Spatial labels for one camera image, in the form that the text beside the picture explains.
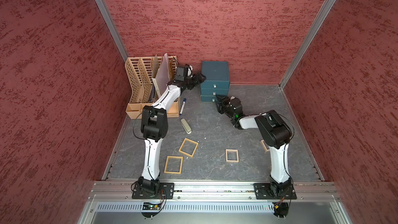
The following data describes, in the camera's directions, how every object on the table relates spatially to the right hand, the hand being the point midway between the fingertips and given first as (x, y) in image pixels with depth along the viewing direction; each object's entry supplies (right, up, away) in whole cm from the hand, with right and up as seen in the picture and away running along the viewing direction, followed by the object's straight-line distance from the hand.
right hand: (214, 98), depth 99 cm
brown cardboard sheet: (-38, +21, -2) cm, 44 cm away
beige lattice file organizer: (-49, +7, +6) cm, 50 cm away
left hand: (-8, +11, -2) cm, 14 cm away
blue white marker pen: (-21, -1, +12) cm, 24 cm away
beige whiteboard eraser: (-18, -17, -4) cm, 25 cm away
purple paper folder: (-32, +14, -7) cm, 36 cm away
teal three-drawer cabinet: (0, +12, -3) cm, 12 cm away
